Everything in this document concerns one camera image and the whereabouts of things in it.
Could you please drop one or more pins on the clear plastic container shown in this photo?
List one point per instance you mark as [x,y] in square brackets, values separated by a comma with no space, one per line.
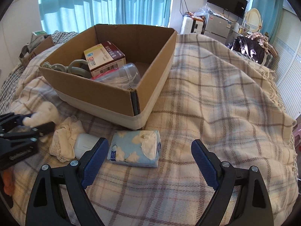
[127,74]

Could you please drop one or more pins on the cream oval mirror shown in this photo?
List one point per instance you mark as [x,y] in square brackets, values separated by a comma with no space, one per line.
[253,20]

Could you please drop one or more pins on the white appliance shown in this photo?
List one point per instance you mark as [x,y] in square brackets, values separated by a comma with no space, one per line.
[187,26]

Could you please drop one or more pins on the silver mini fridge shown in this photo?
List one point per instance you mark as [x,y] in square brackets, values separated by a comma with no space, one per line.
[216,26]

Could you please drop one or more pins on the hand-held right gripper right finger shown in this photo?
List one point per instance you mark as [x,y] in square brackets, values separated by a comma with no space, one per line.
[202,164]

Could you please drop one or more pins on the white plush toy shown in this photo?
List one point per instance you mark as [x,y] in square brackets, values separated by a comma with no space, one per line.
[44,113]

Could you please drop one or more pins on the blue curtain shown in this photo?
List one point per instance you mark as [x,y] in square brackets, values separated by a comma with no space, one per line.
[143,2]
[268,7]
[77,2]

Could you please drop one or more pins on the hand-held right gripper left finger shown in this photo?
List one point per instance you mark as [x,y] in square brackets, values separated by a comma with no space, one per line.
[94,164]

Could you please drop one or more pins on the beige plaid blanket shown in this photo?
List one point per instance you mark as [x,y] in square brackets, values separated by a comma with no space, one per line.
[211,98]

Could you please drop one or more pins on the grey checked bedsheet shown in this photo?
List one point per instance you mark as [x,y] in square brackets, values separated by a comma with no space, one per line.
[63,36]

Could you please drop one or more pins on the small open cardboard box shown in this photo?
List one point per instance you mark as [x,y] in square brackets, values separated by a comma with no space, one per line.
[42,46]

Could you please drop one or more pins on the green and white box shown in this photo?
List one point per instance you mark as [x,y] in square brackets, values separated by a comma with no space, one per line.
[37,36]

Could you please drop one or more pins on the cream lace cloth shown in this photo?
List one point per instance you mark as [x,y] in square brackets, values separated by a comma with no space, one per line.
[63,141]

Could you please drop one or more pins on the black plastic bag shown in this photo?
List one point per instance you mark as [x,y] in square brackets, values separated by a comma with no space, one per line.
[247,47]

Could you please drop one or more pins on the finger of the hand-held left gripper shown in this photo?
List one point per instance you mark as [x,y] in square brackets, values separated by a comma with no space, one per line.
[42,128]
[14,121]

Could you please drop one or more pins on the blue tissue pack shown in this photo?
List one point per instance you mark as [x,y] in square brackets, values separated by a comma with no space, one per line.
[131,150]

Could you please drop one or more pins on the brown cardboard box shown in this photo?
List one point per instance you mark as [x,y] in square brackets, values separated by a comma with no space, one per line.
[94,94]

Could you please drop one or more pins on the maroon and cream medicine box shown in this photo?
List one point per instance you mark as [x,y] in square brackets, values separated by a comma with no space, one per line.
[105,54]

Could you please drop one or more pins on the white earbuds case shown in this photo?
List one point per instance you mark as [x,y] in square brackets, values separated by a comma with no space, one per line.
[83,143]

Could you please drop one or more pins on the pink plaid cloth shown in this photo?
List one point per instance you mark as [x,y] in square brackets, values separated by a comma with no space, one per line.
[258,37]

